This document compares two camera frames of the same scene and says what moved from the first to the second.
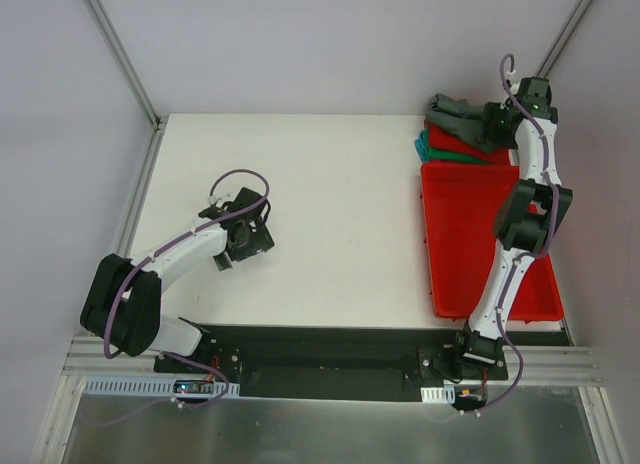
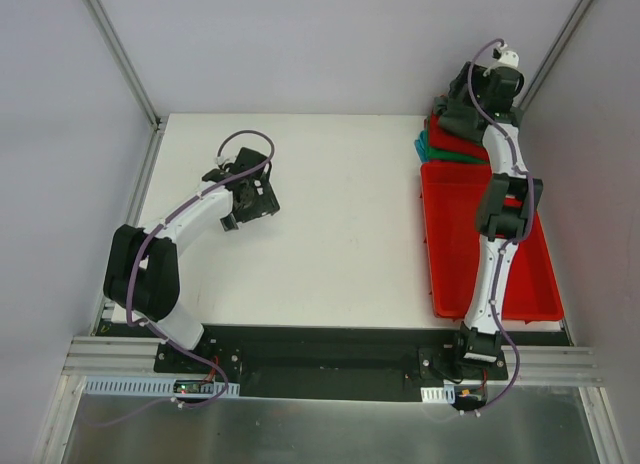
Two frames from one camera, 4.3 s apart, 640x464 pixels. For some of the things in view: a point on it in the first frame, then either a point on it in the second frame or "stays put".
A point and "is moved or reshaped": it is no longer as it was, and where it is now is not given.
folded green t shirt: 444,154 stays put
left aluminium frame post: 119,50 stays put
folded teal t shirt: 422,146 stays put
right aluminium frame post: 569,29 stays put
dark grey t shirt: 458,116 is moved or reshaped
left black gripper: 257,241 → 267,185
